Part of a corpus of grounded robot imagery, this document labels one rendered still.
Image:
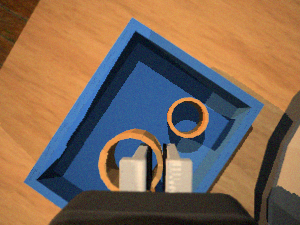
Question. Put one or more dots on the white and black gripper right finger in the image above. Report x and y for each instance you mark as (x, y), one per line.
(178, 172)

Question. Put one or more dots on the blue open-top crate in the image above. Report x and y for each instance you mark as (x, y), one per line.
(142, 75)

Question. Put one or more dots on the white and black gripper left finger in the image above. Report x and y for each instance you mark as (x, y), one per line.
(136, 171)

